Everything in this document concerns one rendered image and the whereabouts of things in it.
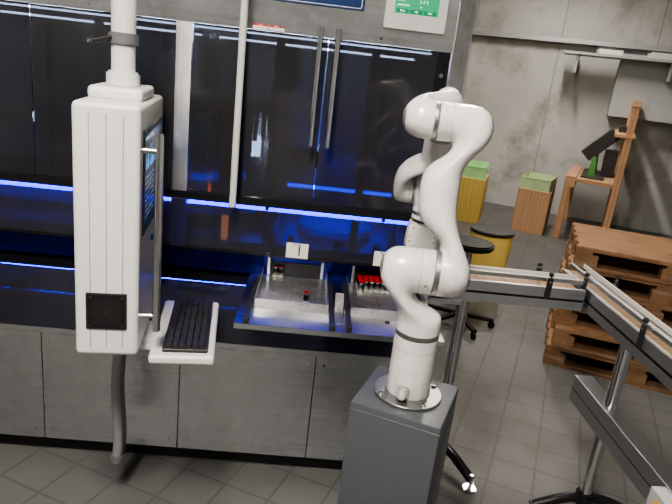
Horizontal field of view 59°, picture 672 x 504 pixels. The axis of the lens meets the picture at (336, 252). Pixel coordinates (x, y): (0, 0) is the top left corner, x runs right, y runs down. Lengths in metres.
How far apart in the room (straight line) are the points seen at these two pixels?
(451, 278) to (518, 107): 7.80
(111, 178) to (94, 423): 1.32
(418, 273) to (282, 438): 1.35
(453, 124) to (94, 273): 1.09
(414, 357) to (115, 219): 0.92
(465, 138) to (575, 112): 7.70
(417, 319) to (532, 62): 7.86
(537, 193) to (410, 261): 6.26
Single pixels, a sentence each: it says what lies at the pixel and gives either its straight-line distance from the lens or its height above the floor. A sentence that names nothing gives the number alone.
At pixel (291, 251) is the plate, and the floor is 1.02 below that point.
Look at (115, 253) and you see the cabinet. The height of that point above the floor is 1.13.
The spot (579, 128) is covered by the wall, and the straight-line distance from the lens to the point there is 9.23.
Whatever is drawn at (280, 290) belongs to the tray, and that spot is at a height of 0.88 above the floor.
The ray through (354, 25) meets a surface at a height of 1.85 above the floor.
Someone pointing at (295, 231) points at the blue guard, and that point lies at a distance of 2.28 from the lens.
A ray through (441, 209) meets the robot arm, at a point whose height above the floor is 1.40.
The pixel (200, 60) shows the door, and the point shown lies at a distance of 2.24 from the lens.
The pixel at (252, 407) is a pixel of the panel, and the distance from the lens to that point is 2.60.
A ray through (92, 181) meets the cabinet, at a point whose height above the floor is 1.33.
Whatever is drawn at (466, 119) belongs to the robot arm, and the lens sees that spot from 1.54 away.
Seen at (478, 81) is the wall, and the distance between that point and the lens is 9.33.
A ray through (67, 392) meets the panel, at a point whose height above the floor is 0.32.
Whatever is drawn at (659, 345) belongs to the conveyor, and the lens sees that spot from 2.33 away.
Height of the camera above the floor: 1.71
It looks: 17 degrees down
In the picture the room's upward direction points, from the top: 7 degrees clockwise
